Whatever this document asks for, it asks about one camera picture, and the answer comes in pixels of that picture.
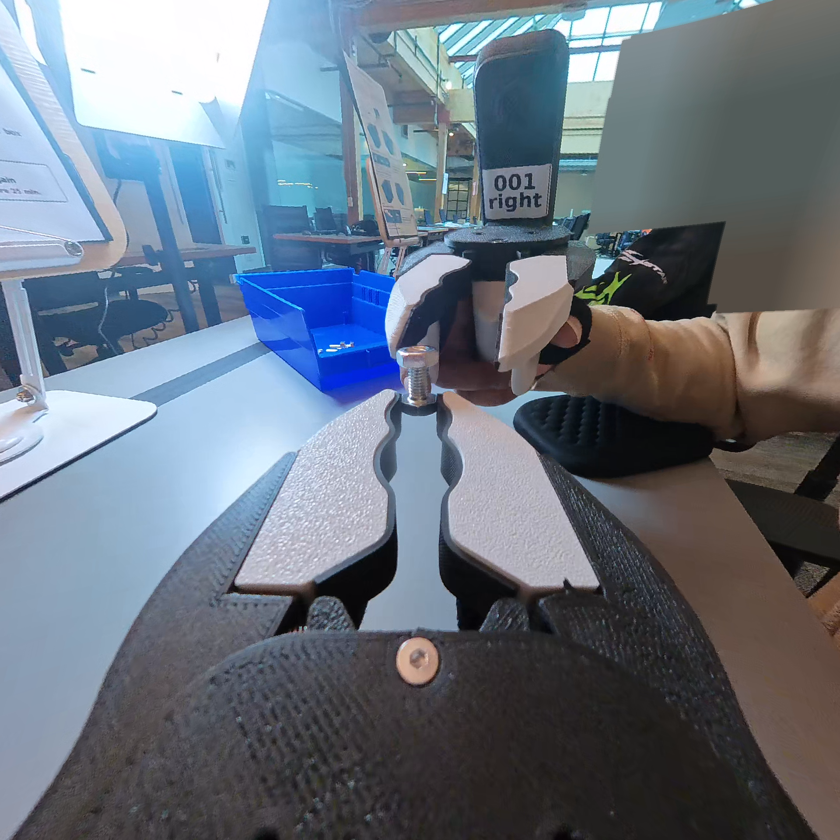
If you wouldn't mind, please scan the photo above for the person's right hand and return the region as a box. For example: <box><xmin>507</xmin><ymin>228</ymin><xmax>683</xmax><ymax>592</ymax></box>
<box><xmin>434</xmin><ymin>296</ymin><xmax>592</xmax><ymax>408</ymax></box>

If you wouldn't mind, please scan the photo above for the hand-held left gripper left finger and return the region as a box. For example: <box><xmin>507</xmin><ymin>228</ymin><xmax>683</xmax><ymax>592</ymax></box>
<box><xmin>233</xmin><ymin>390</ymin><xmax>403</xmax><ymax>610</ymax></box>

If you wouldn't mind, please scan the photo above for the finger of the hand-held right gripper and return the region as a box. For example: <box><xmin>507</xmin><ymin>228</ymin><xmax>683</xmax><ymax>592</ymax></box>
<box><xmin>385</xmin><ymin>254</ymin><xmax>473</xmax><ymax>362</ymax></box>
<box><xmin>497</xmin><ymin>254</ymin><xmax>576</xmax><ymax>397</ymax></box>

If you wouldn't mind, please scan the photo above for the black wrist rest pad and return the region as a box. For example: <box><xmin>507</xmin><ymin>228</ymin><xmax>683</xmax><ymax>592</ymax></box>
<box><xmin>512</xmin><ymin>392</ymin><xmax>720</xmax><ymax>480</ymax></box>

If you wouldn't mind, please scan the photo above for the white document stand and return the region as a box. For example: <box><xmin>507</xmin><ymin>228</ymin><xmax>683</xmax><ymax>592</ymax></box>
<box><xmin>0</xmin><ymin>0</ymin><xmax>158</xmax><ymax>502</ymax></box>

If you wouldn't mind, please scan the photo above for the blue plastic bin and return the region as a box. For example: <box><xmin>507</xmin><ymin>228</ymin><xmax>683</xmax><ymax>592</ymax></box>
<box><xmin>234</xmin><ymin>267</ymin><xmax>401</xmax><ymax>392</ymax></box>

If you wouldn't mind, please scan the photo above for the wooden poster stand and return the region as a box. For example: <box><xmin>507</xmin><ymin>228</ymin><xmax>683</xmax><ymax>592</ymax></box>
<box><xmin>344</xmin><ymin>53</ymin><xmax>427</xmax><ymax>244</ymax></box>

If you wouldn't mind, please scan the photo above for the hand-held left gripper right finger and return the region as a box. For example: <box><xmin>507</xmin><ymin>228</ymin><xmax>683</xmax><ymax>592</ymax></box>
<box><xmin>437</xmin><ymin>392</ymin><xmax>603</xmax><ymax>607</ymax></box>

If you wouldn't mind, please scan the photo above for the black office chair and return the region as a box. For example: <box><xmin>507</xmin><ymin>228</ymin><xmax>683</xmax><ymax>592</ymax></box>
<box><xmin>726</xmin><ymin>434</ymin><xmax>840</xmax><ymax>572</ymax></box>

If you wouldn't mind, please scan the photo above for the person's right forearm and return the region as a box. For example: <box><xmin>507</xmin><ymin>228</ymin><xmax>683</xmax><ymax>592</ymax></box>
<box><xmin>545</xmin><ymin>305</ymin><xmax>840</xmax><ymax>447</ymax></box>

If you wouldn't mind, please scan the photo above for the printed instruction sheet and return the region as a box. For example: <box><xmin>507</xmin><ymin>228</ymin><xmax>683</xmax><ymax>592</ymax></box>
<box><xmin>0</xmin><ymin>40</ymin><xmax>112</xmax><ymax>244</ymax></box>

